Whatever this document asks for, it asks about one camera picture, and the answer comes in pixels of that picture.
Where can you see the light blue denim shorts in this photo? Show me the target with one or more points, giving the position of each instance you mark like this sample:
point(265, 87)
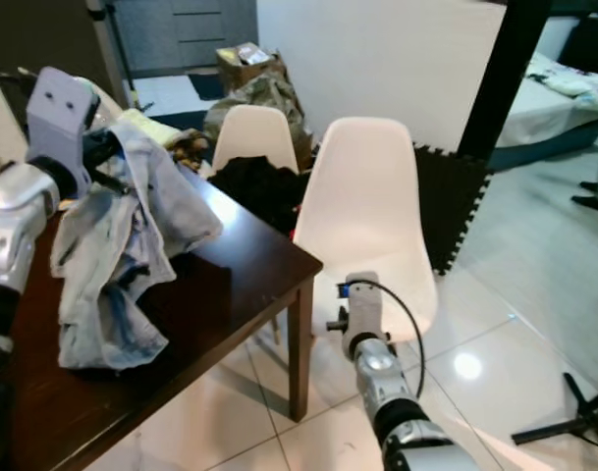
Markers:
point(102, 294)

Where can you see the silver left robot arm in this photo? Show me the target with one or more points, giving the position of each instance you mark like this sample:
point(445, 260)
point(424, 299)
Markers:
point(14, 216)

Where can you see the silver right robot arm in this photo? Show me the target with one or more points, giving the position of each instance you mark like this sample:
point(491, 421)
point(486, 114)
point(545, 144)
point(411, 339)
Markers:
point(382, 378)

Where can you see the dark brown wooden table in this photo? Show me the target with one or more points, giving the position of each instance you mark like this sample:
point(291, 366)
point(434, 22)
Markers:
point(220, 285)

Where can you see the grey drawer cabinet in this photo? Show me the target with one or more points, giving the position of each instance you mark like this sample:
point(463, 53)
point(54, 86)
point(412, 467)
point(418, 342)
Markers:
point(181, 34)

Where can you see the black crumpled garment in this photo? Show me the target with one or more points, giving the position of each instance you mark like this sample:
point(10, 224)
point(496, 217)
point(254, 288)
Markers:
point(254, 186)

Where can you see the black foam puzzle mat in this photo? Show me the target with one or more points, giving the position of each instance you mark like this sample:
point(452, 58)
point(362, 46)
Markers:
point(451, 211)

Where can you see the open cardboard box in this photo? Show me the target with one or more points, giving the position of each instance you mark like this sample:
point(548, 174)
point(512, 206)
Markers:
point(240, 74)

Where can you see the camouflage fabric bag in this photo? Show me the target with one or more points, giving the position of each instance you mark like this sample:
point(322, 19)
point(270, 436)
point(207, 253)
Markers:
point(269, 93)

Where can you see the black tripod base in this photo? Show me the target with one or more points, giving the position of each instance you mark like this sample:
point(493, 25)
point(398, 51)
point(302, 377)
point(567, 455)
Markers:
point(578, 417)

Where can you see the bed with white sheet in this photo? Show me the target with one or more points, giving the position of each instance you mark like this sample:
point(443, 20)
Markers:
point(534, 118)

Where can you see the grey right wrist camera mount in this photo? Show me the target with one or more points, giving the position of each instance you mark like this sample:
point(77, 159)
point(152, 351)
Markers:
point(362, 304)

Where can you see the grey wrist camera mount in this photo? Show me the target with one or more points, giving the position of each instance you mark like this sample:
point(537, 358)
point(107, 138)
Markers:
point(362, 304)
point(58, 118)

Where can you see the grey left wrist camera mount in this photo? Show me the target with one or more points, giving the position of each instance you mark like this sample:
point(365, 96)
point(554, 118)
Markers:
point(58, 118)

